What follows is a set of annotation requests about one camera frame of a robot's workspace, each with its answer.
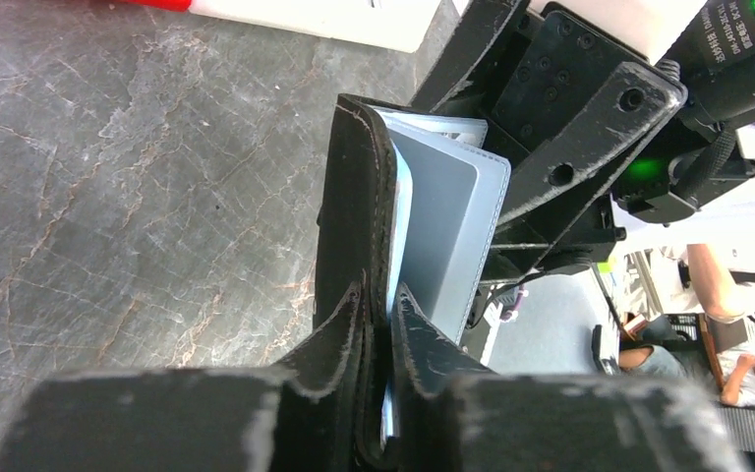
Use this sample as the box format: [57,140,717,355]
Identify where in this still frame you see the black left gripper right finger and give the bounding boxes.
[391,285,751,471]

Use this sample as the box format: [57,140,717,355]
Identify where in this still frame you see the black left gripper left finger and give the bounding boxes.
[0,282,366,471]

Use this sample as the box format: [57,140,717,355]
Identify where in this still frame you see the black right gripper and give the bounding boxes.
[410,1,687,285]

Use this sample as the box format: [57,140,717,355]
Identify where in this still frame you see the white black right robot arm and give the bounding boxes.
[411,1,755,285]

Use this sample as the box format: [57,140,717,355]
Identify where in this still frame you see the white plastic bin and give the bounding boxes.
[189,0,440,53]

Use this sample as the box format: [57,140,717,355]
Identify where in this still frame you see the seated person in background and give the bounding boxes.
[618,342,755,408]

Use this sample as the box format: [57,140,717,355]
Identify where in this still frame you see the red plastic bin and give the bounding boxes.
[124,0,193,12]

